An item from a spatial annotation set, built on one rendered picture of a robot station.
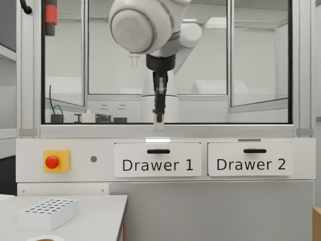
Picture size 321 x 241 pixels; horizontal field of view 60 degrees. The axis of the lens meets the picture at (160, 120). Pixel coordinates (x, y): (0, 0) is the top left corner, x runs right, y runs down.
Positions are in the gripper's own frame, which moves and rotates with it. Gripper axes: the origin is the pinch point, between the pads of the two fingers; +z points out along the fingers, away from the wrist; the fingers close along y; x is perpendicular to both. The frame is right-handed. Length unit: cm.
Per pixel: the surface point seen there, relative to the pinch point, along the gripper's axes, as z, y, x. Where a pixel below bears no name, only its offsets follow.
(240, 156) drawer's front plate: 16.8, 2.4, -28.2
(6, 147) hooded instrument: 55, 53, 79
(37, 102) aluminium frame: 3.2, 14.6, 39.6
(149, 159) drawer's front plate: 17.7, 2.0, 2.7
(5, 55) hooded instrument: 14, 81, 79
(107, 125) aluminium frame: 9.3, 10.1, 16.5
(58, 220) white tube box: 10.4, -25.6, 23.9
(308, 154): 18, 4, -53
